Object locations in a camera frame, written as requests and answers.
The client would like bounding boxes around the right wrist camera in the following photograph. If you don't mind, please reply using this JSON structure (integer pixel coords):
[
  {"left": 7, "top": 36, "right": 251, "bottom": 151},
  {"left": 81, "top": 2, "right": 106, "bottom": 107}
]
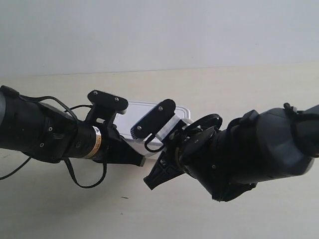
[{"left": 130, "top": 99, "right": 176, "bottom": 141}]

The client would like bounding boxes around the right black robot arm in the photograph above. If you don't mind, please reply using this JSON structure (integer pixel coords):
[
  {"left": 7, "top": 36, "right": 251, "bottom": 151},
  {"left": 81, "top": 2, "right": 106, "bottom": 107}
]
[{"left": 144, "top": 103, "right": 319, "bottom": 202}]

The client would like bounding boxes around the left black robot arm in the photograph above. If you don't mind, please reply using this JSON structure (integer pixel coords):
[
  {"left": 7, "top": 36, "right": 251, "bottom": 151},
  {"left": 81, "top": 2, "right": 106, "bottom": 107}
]
[{"left": 0, "top": 86, "right": 145, "bottom": 166}]

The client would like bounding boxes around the left black cable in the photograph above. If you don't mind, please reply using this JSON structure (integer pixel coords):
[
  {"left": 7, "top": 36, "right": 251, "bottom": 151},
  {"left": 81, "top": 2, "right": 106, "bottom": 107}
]
[{"left": 0, "top": 96, "right": 108, "bottom": 189}]

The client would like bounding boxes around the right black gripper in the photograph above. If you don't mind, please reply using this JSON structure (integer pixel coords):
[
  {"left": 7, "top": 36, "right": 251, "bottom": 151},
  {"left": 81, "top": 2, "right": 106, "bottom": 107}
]
[{"left": 144, "top": 121, "right": 222, "bottom": 190}]

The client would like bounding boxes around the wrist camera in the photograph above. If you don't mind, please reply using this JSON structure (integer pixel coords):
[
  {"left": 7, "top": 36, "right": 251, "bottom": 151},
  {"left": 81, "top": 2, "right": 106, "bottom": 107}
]
[
  {"left": 130, "top": 99, "right": 176, "bottom": 141},
  {"left": 85, "top": 90, "right": 129, "bottom": 124}
]

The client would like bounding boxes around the white lidded plastic container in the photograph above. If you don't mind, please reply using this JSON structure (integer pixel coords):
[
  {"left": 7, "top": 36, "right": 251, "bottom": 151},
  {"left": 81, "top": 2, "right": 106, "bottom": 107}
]
[{"left": 115, "top": 99, "right": 191, "bottom": 159}]

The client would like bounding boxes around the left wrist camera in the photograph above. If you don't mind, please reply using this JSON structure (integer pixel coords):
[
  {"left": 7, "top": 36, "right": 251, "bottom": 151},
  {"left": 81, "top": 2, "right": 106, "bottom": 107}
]
[{"left": 85, "top": 90, "right": 129, "bottom": 124}]

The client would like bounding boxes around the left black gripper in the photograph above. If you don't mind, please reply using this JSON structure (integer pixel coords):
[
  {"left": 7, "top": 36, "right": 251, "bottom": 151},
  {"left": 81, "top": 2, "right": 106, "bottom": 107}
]
[{"left": 74, "top": 121, "right": 146, "bottom": 166}]

